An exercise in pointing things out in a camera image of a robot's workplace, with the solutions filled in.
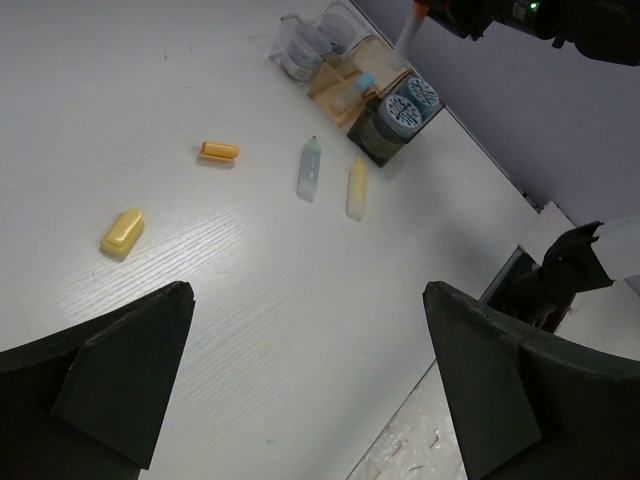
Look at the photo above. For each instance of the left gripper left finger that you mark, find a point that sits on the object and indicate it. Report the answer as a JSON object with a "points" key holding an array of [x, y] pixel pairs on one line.
{"points": [[88, 402]]}

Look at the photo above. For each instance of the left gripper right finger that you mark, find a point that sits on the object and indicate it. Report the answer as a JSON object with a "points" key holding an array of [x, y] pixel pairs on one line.
{"points": [[527, 404]]}

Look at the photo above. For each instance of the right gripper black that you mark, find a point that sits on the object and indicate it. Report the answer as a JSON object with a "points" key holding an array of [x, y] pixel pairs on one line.
{"points": [[470, 18]]}

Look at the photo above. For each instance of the red-orange highlighter marker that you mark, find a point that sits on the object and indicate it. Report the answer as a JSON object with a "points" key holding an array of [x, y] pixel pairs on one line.
{"points": [[400, 52]]}

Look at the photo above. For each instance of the blue patterned tape roll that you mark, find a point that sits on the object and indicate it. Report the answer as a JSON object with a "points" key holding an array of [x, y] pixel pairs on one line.
{"points": [[422, 95]]}

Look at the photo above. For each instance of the blue highlighter marker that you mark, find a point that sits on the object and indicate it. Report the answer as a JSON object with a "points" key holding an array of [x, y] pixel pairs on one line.
{"points": [[358, 87]]}

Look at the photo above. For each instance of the green highlighter marker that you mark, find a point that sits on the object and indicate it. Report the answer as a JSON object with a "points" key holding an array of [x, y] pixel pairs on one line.
{"points": [[309, 170]]}

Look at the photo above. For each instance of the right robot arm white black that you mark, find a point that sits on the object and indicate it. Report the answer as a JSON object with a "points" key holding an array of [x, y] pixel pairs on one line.
{"points": [[603, 30]]}

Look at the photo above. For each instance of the three-compartment desk organizer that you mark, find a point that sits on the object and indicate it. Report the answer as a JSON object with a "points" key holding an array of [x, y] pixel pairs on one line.
{"points": [[347, 69]]}

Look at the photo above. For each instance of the yellow marker cap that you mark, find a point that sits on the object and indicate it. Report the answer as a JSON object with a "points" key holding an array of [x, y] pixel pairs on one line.
{"points": [[123, 234]]}

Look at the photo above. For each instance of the yellow highlighter marker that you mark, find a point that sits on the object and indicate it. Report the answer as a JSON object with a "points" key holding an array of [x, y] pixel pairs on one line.
{"points": [[357, 190]]}

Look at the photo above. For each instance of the light orange marker cap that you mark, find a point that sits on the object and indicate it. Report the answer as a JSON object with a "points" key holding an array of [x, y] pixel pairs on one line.
{"points": [[218, 152]]}

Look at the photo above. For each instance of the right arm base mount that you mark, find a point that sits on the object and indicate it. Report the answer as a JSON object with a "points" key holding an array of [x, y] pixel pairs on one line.
{"points": [[586, 258]]}

